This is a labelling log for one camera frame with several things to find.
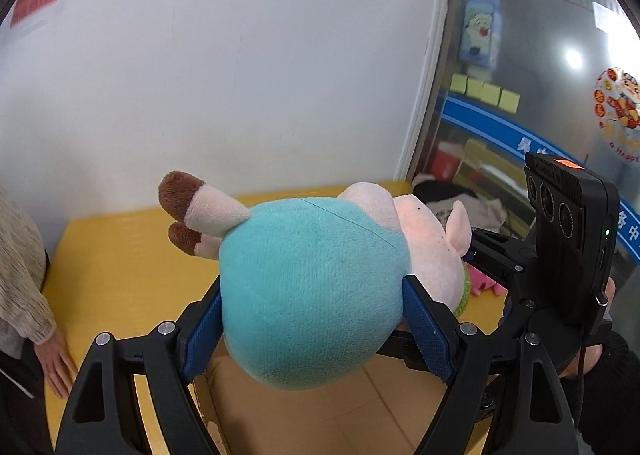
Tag black cloth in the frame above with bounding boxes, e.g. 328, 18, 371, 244
411, 174, 473, 216

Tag person's right hand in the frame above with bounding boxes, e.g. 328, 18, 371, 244
557, 277, 618, 381

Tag blue cartoon poster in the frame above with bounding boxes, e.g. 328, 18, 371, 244
456, 0, 502, 69

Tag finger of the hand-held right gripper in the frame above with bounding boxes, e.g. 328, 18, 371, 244
467, 228, 539, 297
376, 327, 431, 374

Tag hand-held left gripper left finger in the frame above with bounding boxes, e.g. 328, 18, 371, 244
52, 275, 224, 455

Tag blue window band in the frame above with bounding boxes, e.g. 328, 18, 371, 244
440, 94, 640, 263

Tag pig plush toy teal body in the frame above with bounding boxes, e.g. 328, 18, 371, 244
158, 171, 474, 391

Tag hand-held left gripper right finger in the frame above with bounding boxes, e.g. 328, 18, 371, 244
402, 274, 583, 455

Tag red box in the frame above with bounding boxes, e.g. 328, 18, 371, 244
431, 144, 462, 182

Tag cartoon window sticker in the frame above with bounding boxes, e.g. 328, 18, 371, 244
592, 66, 640, 148

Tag white printed bag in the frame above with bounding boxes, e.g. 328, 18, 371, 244
429, 194, 509, 237

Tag white paper notice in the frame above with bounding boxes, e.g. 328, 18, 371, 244
591, 0, 627, 32

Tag black cable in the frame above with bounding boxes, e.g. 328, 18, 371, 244
577, 327, 591, 438

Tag small pink plush toy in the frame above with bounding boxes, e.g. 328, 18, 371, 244
465, 262, 507, 298

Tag stacked cardboard cartons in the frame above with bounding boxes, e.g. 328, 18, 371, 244
451, 136, 528, 198

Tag another person's forearm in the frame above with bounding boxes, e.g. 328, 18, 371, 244
0, 182, 57, 358

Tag cardboard box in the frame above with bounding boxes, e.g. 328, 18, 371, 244
192, 335, 501, 455

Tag person's right forearm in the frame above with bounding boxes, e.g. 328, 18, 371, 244
560, 332, 640, 455

